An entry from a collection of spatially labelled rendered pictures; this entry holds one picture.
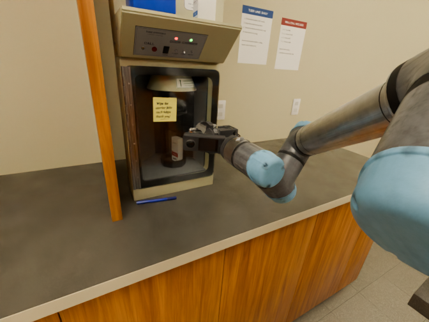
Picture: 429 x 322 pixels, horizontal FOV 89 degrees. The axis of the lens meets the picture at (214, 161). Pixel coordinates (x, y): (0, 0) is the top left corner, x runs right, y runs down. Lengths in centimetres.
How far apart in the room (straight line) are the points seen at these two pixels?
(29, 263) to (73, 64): 75
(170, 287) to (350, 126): 63
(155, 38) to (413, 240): 62
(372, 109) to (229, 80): 104
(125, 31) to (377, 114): 55
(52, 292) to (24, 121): 75
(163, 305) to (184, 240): 23
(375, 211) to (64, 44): 111
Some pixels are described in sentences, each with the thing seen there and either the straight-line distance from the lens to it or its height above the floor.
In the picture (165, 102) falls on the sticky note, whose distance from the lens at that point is 74.
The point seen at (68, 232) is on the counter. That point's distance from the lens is 78.
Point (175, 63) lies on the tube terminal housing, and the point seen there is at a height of 140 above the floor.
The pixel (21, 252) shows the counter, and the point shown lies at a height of 94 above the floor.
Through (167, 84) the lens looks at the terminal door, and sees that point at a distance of 73.
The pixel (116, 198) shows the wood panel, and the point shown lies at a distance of 73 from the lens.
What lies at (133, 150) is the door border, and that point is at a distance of 75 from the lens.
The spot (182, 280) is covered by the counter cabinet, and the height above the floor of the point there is 80.
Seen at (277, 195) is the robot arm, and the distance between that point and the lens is 57.
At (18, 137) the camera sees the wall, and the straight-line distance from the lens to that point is 122.
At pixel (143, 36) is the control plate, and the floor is 146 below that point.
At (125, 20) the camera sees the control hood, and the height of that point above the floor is 148.
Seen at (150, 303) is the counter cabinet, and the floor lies 76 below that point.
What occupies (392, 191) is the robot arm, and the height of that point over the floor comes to 133.
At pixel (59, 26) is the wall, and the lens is 115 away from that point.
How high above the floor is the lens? 140
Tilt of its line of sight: 24 degrees down
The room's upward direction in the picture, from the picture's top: 4 degrees clockwise
